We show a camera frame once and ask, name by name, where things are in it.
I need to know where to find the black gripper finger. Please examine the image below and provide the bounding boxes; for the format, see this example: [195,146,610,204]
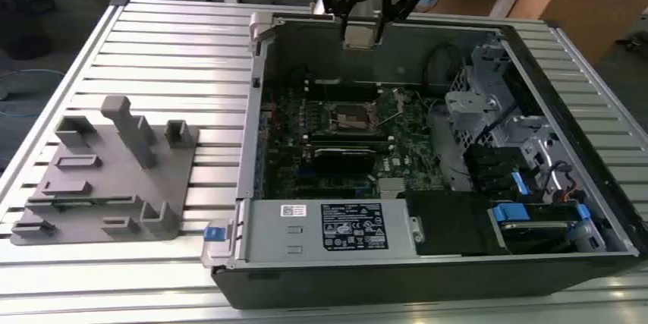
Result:
[375,0,402,43]
[338,0,359,43]

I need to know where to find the metal locking lever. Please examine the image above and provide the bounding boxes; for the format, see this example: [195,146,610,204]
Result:
[378,110,406,127]

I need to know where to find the CPU socket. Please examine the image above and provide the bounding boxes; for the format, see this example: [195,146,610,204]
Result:
[327,100,385,136]

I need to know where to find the RAM slot white clips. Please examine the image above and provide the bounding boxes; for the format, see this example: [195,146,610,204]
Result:
[310,140,394,150]

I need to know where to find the silver drive cage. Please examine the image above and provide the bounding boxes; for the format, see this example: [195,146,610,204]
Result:
[445,45,591,203]

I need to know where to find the black graphics card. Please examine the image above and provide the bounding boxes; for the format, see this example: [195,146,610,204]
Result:
[313,146,379,173]

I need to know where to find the green motherboard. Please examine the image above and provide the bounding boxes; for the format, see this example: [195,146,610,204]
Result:
[258,80,453,200]

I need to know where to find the small silver heat sink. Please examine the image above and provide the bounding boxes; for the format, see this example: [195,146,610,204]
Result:
[377,178,407,192]

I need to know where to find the black plastic disk bay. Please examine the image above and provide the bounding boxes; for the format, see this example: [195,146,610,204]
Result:
[463,144,533,193]

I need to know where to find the grey parts rack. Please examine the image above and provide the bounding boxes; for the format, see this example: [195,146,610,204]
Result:
[9,95,202,246]

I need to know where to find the blue disk carrier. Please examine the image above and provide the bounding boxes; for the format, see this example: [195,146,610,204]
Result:
[486,202,593,256]

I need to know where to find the silver power supply unit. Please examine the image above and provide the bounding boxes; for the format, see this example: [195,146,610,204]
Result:
[238,198,422,264]

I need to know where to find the black waste bin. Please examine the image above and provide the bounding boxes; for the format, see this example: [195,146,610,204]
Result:
[6,12,53,61]

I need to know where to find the black PC case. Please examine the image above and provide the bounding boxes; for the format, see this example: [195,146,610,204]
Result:
[210,11,648,310]

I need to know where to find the green RAM stick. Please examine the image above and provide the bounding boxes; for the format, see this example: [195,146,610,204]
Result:
[29,196,138,208]

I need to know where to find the thick black cable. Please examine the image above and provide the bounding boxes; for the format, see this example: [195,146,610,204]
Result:
[423,42,466,88]

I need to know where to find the blue floor cable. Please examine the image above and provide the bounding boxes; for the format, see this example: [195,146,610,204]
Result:
[0,68,67,118]

